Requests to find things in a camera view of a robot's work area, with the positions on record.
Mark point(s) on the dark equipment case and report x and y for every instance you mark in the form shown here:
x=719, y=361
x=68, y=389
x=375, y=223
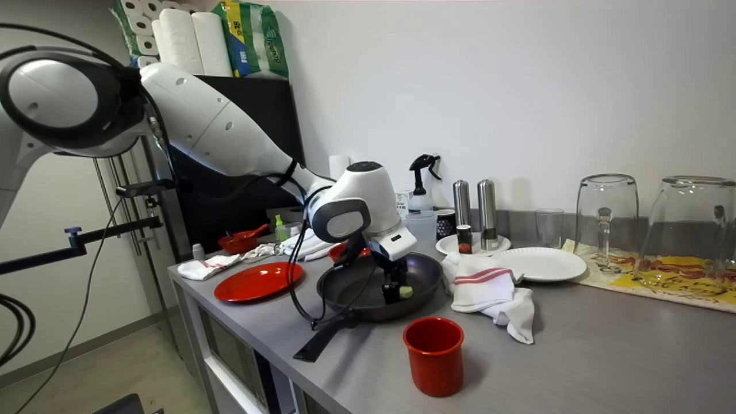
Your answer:
x=128, y=405

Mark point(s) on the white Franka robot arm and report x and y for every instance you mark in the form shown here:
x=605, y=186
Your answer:
x=214, y=131

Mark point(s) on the large red plate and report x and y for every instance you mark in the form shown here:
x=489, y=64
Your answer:
x=257, y=282

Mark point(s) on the black cabinet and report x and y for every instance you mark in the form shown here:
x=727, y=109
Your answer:
x=253, y=99

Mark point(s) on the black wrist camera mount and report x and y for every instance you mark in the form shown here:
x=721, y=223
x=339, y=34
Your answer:
x=349, y=250

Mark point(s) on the patterned paper roll pack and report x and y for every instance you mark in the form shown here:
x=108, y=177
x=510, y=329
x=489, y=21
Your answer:
x=138, y=30

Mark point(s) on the red kitchen utensil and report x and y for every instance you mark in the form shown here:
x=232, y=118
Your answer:
x=240, y=243

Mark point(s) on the folded white towel blue stripes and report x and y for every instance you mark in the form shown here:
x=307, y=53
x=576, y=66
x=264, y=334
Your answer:
x=312, y=248

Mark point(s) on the grey metal rack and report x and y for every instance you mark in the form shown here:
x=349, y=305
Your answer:
x=174, y=244

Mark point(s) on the green yellow package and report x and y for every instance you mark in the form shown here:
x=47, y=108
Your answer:
x=256, y=36

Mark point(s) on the yellow green sponge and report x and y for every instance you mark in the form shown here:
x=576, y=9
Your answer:
x=404, y=293

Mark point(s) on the small white plate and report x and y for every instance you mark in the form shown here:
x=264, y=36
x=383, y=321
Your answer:
x=448, y=244

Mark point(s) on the silver shaker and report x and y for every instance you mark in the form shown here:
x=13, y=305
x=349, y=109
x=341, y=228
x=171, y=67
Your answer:
x=489, y=208
x=460, y=198

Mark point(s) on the upturned glass pitcher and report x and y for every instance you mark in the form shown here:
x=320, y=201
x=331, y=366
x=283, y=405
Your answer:
x=608, y=219
x=692, y=223

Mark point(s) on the red cup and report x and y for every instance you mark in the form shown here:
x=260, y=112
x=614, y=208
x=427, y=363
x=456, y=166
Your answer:
x=436, y=361

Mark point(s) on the crumpled white cloth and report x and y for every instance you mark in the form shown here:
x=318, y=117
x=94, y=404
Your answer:
x=200, y=269

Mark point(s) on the small green bottle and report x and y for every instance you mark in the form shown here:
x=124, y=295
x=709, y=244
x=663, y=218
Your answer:
x=280, y=232

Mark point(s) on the black frying pan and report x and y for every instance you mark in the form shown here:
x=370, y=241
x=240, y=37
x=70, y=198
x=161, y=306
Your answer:
x=416, y=292

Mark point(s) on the large white plate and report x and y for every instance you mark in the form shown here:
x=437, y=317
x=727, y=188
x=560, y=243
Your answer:
x=543, y=265

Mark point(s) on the white spray bottle black nozzle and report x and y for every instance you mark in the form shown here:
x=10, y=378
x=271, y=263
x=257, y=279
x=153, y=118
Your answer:
x=418, y=198

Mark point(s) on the white towel red stripe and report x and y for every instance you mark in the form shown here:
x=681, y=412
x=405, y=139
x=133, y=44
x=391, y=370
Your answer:
x=484, y=289

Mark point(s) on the small dark spice jar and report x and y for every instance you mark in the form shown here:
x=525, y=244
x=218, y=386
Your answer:
x=466, y=241

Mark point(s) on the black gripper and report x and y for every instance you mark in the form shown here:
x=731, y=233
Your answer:
x=386, y=269

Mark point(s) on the small white bottle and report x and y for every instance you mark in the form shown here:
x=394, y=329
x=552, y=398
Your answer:
x=198, y=252

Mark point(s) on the grey drawer cabinet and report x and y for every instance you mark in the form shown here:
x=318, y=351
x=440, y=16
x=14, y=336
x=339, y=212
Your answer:
x=231, y=361

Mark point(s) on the yellow patterned mat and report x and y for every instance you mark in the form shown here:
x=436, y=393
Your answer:
x=668, y=285

